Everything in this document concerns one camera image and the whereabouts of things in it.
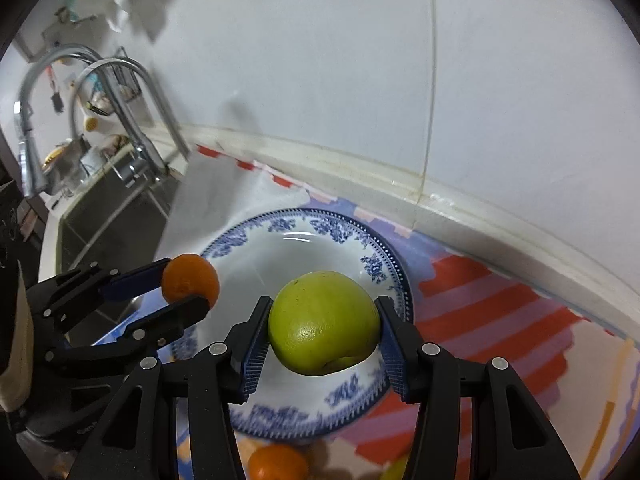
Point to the striped printed tablecloth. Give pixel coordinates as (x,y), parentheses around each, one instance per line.
(475,310)

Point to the chrome faucet with spray head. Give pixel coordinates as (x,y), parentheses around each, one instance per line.
(31,74)

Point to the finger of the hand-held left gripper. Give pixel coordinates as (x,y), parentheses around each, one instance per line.
(165,317)
(135,280)

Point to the blue and white plate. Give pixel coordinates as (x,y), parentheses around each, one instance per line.
(300,255)

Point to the black hanging brush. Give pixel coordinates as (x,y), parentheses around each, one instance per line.
(56,102)

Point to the chrome gooseneck faucet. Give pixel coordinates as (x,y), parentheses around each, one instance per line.
(151,81)

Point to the orange tangerine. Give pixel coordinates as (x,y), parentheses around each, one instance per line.
(277,465)
(190,277)

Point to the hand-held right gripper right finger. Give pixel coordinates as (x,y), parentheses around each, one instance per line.
(395,360)

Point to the dark kitchen sink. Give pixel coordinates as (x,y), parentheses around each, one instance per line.
(115,230)

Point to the clear plastic bag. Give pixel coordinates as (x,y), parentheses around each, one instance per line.
(147,5)

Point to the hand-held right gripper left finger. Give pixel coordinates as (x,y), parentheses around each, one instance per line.
(252,355)

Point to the white yellow plastic holder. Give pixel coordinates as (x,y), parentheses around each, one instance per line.
(92,124)

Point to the green apple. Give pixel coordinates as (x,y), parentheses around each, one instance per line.
(320,325)

